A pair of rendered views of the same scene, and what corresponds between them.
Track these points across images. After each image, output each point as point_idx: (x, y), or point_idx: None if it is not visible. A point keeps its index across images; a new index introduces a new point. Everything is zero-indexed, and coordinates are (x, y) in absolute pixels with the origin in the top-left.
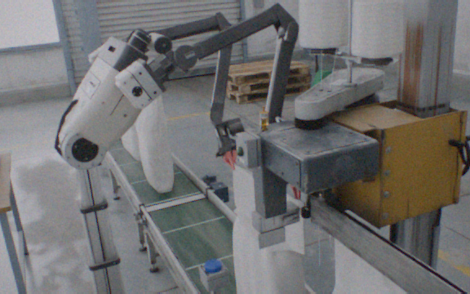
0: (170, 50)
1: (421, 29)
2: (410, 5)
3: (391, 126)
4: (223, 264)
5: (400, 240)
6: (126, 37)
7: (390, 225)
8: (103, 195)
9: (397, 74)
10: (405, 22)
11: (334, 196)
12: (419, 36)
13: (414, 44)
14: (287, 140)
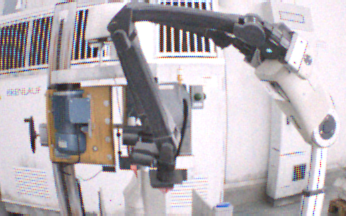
0: (225, 33)
1: (73, 34)
2: (74, 20)
3: (103, 84)
4: (214, 207)
5: (78, 193)
6: (270, 24)
7: (80, 185)
8: (307, 191)
9: (69, 65)
10: (73, 30)
11: (121, 155)
12: (72, 38)
13: (72, 43)
14: (175, 82)
